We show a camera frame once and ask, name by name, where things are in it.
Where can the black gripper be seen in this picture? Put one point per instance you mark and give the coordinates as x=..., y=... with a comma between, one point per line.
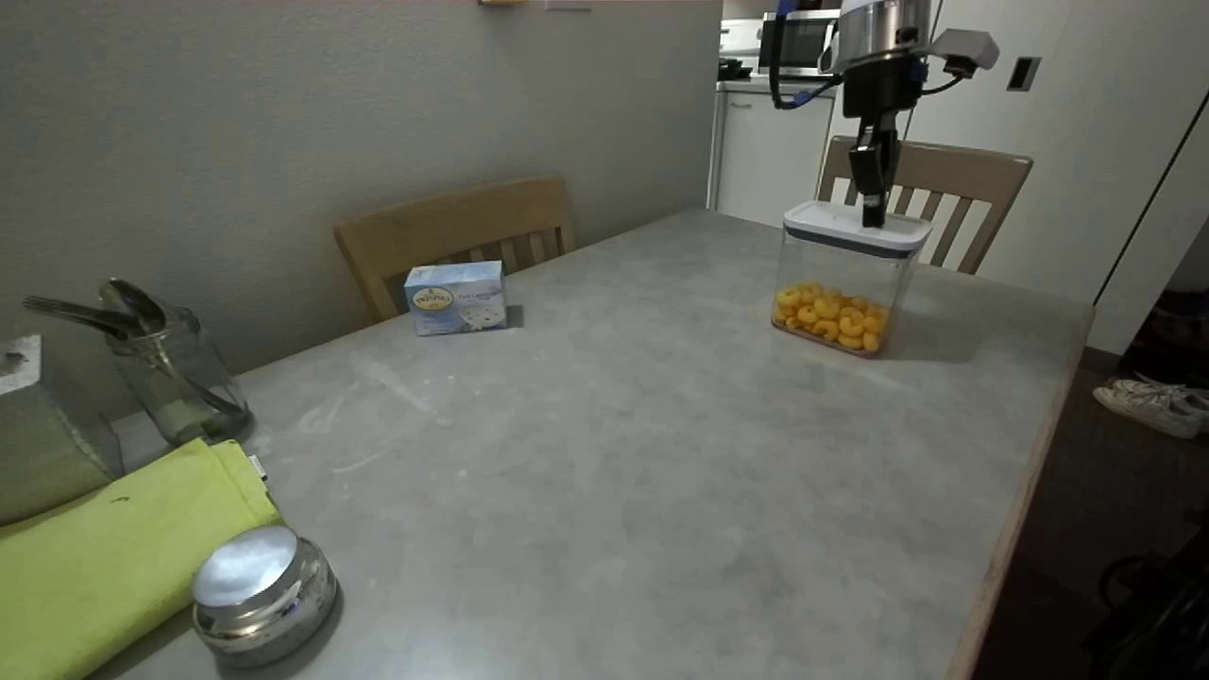
x=884, y=85

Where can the white container lid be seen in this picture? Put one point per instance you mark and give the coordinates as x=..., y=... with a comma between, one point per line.
x=835, y=229

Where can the clear plastic container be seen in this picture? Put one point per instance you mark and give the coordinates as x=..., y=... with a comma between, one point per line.
x=835, y=269

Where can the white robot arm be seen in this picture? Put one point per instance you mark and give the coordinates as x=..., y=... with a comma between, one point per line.
x=880, y=30

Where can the wooden slat-back chair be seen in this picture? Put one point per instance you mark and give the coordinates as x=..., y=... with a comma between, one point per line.
x=967, y=173

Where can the small black pot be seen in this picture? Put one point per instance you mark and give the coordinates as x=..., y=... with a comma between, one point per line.
x=734, y=70

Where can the orange snack pieces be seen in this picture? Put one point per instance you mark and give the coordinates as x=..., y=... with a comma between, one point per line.
x=831, y=324

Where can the white sneaker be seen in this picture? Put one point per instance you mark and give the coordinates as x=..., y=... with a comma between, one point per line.
x=1144, y=409
x=1184, y=394

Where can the brown wooden chair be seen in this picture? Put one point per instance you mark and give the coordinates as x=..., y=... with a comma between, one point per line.
x=439, y=229

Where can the blue tea box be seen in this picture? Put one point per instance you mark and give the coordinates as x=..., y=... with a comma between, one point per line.
x=454, y=302

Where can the black floor equipment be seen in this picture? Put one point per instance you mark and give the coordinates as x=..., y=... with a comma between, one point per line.
x=1166, y=619

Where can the round silver tin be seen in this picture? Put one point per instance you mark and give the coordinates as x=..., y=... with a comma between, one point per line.
x=263, y=591

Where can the metal spoon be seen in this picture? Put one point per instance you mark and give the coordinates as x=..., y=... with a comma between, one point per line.
x=134, y=302

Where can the dark metal utensil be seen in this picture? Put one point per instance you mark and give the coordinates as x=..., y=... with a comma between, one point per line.
x=75, y=311

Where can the green cloth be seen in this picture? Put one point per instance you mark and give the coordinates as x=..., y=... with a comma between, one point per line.
x=98, y=554

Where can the black wall plate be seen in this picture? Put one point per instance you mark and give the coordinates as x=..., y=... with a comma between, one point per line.
x=1026, y=74

